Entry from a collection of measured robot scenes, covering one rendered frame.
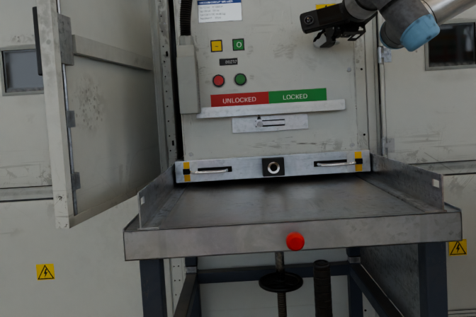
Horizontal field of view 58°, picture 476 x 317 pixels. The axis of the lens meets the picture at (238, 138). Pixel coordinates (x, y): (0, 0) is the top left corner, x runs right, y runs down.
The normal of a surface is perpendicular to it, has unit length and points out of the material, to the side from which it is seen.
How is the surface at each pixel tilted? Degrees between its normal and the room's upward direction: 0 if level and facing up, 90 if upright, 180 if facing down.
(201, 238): 90
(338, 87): 90
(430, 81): 90
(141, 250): 90
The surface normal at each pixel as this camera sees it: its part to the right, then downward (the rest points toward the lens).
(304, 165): 0.00, 0.06
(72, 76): 0.98, -0.05
